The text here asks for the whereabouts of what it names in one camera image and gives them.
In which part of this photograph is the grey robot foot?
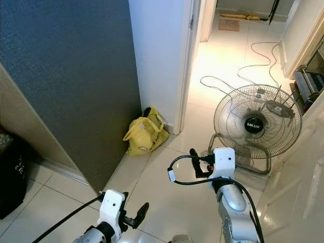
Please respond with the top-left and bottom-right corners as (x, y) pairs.
(170, 234), (194, 243)

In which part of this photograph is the yellow shopping bag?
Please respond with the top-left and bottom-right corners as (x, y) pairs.
(123, 106), (170, 156)

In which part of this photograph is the metal floor fan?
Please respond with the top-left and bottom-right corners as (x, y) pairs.
(208, 85), (303, 175)

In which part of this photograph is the white glossy door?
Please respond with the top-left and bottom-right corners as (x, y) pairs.
(258, 101), (324, 243)

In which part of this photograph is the crumpled clear plastic bag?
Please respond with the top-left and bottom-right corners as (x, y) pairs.
(0, 133), (15, 152)

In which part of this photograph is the black waste bin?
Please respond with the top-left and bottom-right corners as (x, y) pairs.
(0, 131), (28, 219)

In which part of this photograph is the beige wardrobe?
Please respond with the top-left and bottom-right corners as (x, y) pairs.
(0, 66), (94, 180)

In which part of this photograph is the dark storage shelf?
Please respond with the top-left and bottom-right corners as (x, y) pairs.
(290, 65), (324, 114)

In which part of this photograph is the small brown doormat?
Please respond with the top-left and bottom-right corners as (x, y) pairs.
(218, 19), (240, 32)

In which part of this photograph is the blue grey door panel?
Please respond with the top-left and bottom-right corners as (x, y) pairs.
(0, 0), (142, 193)

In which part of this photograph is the black leaning pole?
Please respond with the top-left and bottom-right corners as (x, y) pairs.
(268, 0), (281, 25)

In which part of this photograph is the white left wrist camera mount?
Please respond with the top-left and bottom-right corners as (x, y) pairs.
(100, 190), (127, 229)

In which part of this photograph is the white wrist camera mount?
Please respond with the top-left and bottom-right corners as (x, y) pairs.
(100, 190), (127, 229)
(210, 147), (236, 182)

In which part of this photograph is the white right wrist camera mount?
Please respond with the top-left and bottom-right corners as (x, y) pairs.
(210, 147), (236, 182)

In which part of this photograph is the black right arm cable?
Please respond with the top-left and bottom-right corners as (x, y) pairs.
(168, 154), (265, 243)

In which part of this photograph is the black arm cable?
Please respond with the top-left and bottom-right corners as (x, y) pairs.
(32, 196), (107, 243)
(168, 154), (265, 243)

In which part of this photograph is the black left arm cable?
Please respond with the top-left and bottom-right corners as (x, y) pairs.
(32, 196), (107, 243)

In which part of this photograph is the white door frame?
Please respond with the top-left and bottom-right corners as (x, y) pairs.
(128, 0), (203, 135)

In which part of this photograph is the thin black floor cable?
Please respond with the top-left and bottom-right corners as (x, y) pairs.
(200, 42), (281, 102)

